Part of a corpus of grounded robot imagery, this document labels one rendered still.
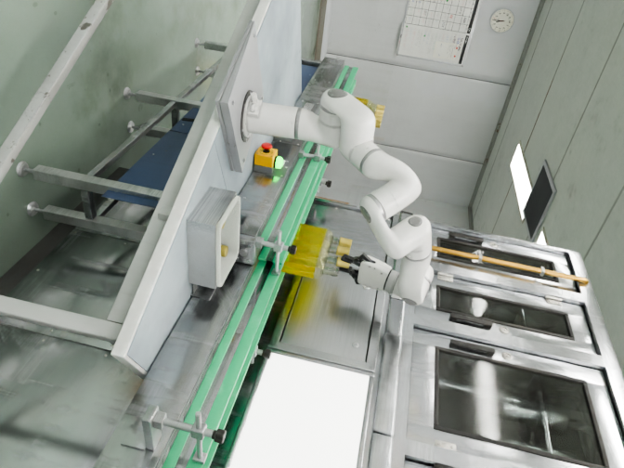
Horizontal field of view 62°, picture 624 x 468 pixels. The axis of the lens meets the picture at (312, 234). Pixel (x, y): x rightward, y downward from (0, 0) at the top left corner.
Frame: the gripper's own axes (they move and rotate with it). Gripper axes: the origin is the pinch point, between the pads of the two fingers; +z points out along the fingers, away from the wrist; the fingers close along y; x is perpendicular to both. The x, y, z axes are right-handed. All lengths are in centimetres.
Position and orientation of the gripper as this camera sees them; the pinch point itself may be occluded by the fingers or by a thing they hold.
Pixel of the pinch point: (346, 263)
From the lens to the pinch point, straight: 178.2
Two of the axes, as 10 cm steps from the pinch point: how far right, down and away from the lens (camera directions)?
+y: 1.1, -7.9, -6.0
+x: -4.4, 5.0, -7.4
